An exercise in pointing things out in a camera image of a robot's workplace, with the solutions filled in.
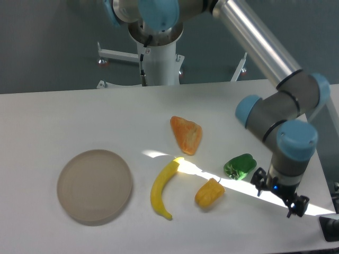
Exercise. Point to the orange pepper slice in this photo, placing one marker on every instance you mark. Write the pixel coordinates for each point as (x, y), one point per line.
(188, 134)

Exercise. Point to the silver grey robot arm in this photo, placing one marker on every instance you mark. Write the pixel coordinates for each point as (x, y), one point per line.
(157, 25)

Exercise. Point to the yellow banana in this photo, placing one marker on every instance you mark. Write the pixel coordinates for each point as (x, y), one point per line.
(159, 184)

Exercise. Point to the green bell pepper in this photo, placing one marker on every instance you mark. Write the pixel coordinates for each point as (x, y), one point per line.
(239, 167)

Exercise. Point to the white side table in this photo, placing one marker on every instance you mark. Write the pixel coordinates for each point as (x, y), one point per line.
(333, 103)

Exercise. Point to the black device at table edge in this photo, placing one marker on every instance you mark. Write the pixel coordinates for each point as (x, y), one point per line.
(329, 223)

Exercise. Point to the beige round plate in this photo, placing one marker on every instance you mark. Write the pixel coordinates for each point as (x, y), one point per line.
(94, 187)

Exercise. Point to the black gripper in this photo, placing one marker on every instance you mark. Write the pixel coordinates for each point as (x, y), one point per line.
(283, 187)

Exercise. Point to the small yellow-orange pepper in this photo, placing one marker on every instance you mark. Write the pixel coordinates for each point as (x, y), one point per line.
(209, 193)

